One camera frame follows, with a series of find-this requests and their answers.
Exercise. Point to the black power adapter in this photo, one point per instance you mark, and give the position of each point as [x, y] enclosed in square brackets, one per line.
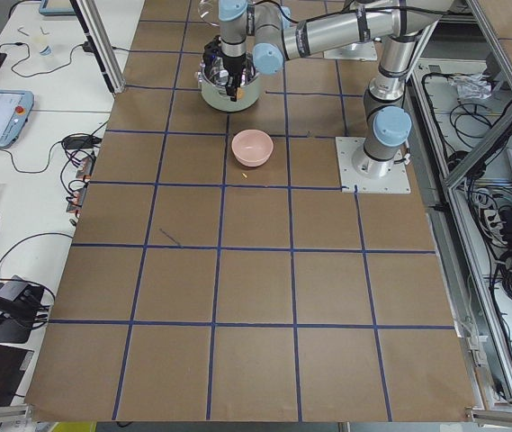
[80, 141]

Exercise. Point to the pink bowl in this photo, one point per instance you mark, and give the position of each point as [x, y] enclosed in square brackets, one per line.
[252, 148]

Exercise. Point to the black gripper body holding egg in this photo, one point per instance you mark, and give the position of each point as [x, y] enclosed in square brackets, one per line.
[232, 66]

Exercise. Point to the paper cup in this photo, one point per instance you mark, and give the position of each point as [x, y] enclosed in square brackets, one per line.
[42, 45]

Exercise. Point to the glass pot lid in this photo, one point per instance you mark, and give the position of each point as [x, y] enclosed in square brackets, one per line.
[208, 11]

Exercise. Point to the aluminium frame post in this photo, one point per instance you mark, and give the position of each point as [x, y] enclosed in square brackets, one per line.
[92, 26]

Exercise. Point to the crumpled paper ball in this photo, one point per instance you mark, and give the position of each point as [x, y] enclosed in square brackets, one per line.
[472, 87]

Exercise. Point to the black egg gripper finger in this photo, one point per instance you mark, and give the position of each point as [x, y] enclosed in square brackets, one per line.
[232, 85]

